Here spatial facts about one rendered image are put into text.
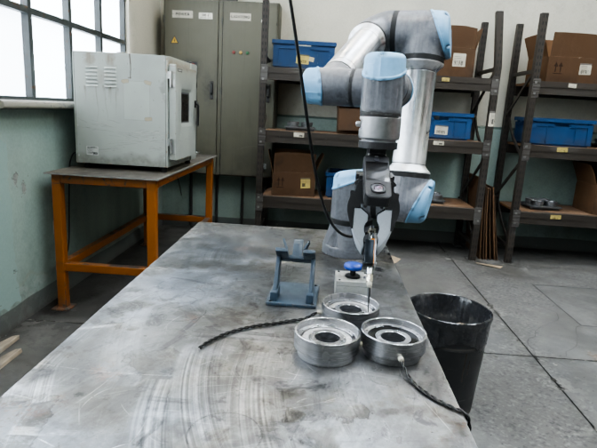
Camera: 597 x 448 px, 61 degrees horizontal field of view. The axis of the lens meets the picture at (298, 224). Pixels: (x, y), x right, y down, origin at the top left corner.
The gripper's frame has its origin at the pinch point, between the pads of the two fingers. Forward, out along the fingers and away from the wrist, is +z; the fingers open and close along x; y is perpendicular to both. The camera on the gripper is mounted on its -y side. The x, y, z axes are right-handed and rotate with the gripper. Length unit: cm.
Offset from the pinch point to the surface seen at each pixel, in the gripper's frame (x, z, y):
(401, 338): -5.6, 10.8, -14.5
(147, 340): 35.7, 13.0, -19.3
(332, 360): 5.5, 11.4, -23.1
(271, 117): 73, -16, 362
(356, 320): 1.8, 10.1, -10.3
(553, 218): -170, 53, 336
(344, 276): 4.2, 8.6, 8.9
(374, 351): -0.8, 10.9, -19.8
